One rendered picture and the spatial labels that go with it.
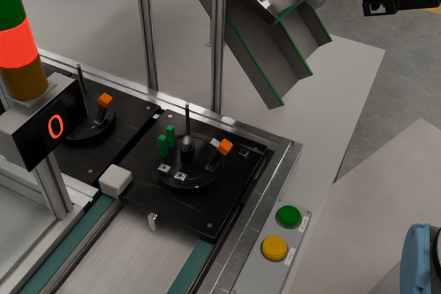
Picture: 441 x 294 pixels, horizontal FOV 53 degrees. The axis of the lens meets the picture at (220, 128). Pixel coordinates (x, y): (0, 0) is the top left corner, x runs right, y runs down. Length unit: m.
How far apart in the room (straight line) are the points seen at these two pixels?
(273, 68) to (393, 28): 2.34
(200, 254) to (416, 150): 0.61
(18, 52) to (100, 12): 0.99
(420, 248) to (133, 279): 0.46
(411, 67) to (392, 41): 0.28
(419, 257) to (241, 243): 0.32
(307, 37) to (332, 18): 2.12
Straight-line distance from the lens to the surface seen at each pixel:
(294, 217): 0.81
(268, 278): 0.76
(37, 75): 0.58
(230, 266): 0.76
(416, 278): 0.58
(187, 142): 0.80
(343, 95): 1.23
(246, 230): 0.80
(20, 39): 0.55
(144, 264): 0.82
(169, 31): 1.41
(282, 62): 1.02
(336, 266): 0.91
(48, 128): 0.63
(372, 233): 0.97
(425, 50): 3.15
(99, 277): 0.82
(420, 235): 0.59
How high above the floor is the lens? 1.63
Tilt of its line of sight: 46 degrees down
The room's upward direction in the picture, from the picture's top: 2 degrees clockwise
